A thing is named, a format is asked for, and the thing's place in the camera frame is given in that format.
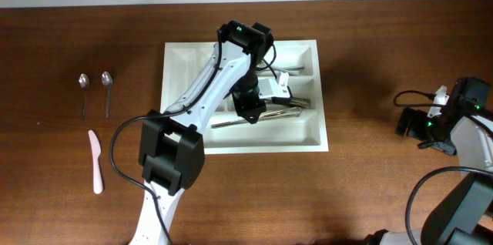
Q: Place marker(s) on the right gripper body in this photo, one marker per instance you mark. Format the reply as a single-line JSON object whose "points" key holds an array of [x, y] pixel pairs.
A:
{"points": [[407, 127]]}

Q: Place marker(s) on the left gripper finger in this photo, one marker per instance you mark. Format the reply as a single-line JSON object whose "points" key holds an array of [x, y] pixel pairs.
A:
{"points": [[284, 101], [253, 118]]}

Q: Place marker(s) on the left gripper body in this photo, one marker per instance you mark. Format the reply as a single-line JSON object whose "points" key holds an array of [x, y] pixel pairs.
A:
{"points": [[248, 106]]}

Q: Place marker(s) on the silver fork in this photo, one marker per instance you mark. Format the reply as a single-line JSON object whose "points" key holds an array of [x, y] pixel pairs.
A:
{"points": [[301, 102]]}

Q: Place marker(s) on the large silver spoon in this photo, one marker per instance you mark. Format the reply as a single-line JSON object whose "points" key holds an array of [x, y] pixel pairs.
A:
{"points": [[279, 69], [295, 69]]}

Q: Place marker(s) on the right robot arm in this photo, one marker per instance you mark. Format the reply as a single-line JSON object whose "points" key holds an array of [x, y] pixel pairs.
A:
{"points": [[456, 124]]}

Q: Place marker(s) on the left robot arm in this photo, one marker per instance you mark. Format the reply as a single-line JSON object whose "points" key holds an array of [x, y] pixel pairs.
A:
{"points": [[171, 149]]}

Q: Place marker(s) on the white plastic cutlery tray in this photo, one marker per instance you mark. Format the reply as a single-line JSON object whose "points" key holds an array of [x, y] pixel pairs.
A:
{"points": [[183, 62]]}

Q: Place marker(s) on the right small teaspoon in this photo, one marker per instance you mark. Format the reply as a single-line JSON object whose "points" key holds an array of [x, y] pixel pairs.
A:
{"points": [[107, 82]]}

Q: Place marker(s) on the small teaspoon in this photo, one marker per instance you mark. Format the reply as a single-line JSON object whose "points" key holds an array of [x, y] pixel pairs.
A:
{"points": [[107, 82], [84, 83]]}

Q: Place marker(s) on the white plastic butter knife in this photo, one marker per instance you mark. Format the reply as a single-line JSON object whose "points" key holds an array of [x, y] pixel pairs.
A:
{"points": [[96, 171]]}

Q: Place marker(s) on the left small teaspoon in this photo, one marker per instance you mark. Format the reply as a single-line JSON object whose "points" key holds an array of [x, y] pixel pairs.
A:
{"points": [[84, 83]]}

